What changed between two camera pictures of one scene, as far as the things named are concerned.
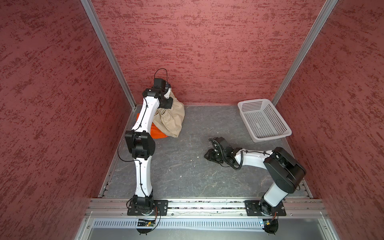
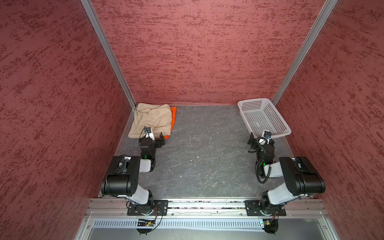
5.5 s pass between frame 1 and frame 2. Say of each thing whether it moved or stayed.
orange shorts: moved
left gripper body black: moved
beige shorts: moved
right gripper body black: moved
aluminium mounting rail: stayed
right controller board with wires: stayed
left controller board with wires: stayed
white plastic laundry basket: stayed
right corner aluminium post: stayed
